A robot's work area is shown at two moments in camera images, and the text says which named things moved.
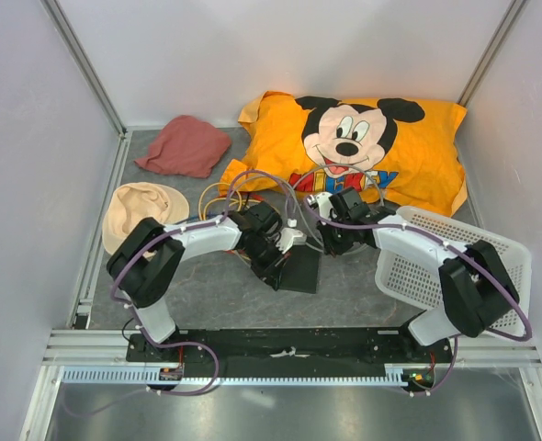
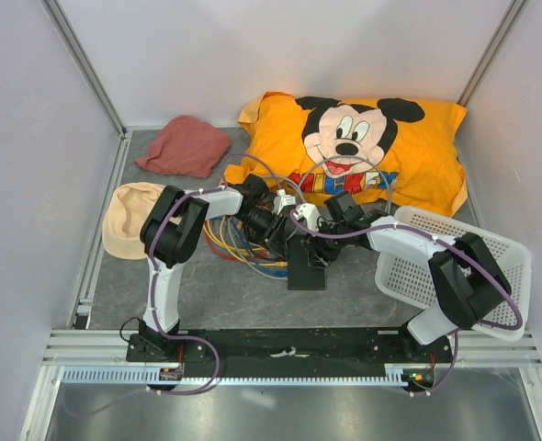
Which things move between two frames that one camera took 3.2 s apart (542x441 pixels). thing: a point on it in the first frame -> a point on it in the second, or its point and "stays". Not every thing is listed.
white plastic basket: (421, 282) stays
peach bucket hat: (134, 201) stays
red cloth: (186, 146) stays
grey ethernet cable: (333, 165) -> (299, 190)
